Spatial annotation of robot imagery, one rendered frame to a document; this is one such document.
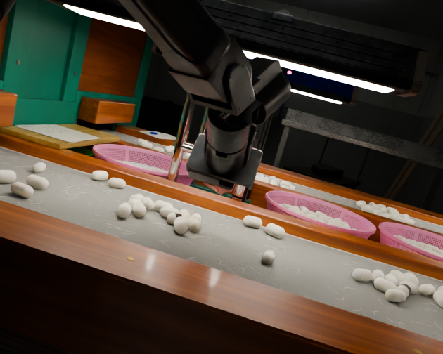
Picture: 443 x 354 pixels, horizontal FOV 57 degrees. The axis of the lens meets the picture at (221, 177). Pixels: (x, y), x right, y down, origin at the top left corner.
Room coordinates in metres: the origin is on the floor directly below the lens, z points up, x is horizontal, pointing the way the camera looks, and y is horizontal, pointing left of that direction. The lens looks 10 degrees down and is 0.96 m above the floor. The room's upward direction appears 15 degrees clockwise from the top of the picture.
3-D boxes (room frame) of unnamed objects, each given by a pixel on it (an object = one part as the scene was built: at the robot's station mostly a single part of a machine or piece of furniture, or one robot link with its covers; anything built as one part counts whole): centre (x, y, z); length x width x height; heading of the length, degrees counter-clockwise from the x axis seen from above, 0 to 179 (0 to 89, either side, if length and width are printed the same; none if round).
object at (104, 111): (1.36, 0.42, 0.83); 0.30 x 0.06 x 0.07; 174
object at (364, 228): (0.95, -0.25, 0.72); 0.27 x 0.27 x 0.10
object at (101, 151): (1.00, 0.19, 0.72); 0.27 x 0.27 x 0.10
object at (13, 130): (1.02, 0.41, 0.77); 0.33 x 0.15 x 0.01; 174
